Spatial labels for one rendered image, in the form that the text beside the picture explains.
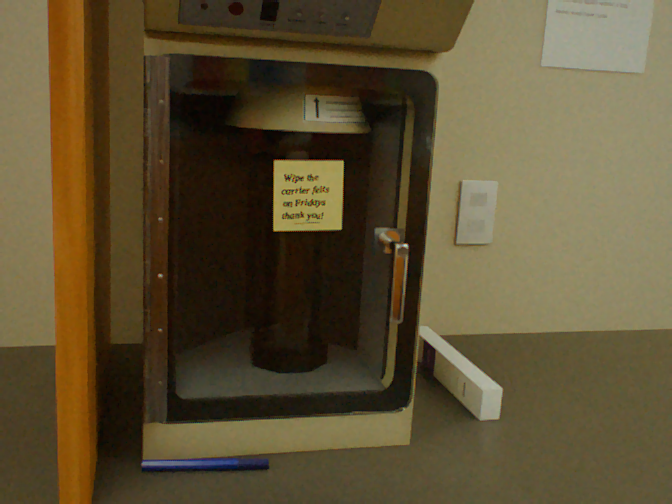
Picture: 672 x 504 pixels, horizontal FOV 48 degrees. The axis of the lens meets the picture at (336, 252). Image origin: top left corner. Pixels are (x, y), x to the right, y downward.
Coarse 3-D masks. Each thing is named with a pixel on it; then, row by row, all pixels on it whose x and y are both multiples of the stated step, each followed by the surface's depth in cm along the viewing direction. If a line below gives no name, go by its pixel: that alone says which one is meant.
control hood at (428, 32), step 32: (160, 0) 69; (384, 0) 73; (416, 0) 73; (448, 0) 74; (192, 32) 73; (224, 32) 74; (256, 32) 74; (288, 32) 75; (384, 32) 76; (416, 32) 77; (448, 32) 77
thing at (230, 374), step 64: (192, 64) 75; (256, 64) 76; (320, 64) 78; (192, 128) 76; (256, 128) 78; (320, 128) 79; (384, 128) 81; (192, 192) 78; (256, 192) 79; (384, 192) 83; (192, 256) 79; (256, 256) 81; (320, 256) 83; (384, 256) 85; (192, 320) 81; (256, 320) 83; (320, 320) 84; (384, 320) 86; (192, 384) 83; (256, 384) 84; (320, 384) 86; (384, 384) 88
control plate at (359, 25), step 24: (192, 0) 70; (216, 0) 70; (240, 0) 70; (288, 0) 71; (312, 0) 71; (336, 0) 72; (360, 0) 72; (192, 24) 72; (216, 24) 72; (240, 24) 73; (264, 24) 73; (288, 24) 74; (312, 24) 74; (336, 24) 74; (360, 24) 75
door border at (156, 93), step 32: (160, 64) 74; (160, 96) 75; (160, 128) 76; (160, 160) 76; (160, 192) 77; (160, 224) 78; (160, 256) 78; (160, 288) 79; (160, 320) 80; (160, 352) 81; (160, 384) 82; (160, 416) 82
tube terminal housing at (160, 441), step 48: (144, 48) 75; (192, 48) 76; (240, 48) 77; (288, 48) 78; (336, 48) 79; (384, 48) 80; (144, 432) 84; (192, 432) 85; (240, 432) 86; (288, 432) 88; (336, 432) 89; (384, 432) 91
